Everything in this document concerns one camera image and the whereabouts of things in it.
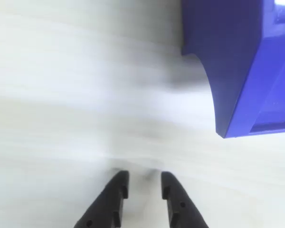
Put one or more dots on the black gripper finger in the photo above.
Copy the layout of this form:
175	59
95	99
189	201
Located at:
107	202
180	209

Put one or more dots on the blue plastic box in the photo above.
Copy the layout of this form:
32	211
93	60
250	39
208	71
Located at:
228	59

